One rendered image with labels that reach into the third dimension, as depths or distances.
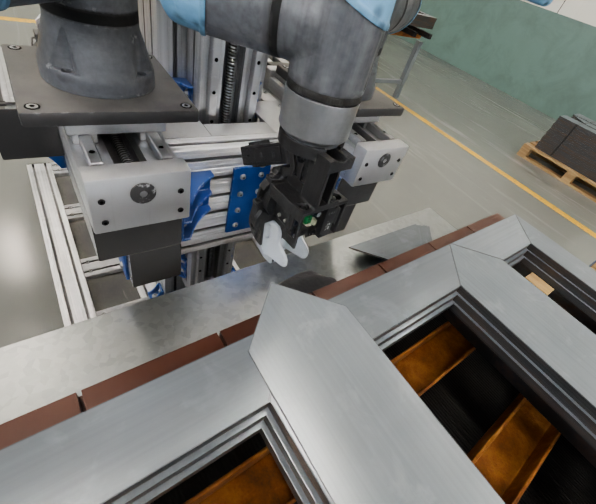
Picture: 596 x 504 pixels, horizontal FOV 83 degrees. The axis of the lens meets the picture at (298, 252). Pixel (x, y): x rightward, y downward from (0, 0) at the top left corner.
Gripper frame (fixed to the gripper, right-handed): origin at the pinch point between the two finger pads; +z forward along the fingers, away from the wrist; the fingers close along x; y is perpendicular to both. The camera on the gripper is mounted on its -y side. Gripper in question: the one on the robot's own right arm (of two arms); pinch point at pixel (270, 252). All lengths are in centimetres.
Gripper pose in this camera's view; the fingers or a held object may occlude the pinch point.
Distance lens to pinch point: 50.3
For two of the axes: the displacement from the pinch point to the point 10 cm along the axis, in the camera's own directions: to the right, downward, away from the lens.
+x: 7.6, -3.1, 5.7
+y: 6.1, 6.4, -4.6
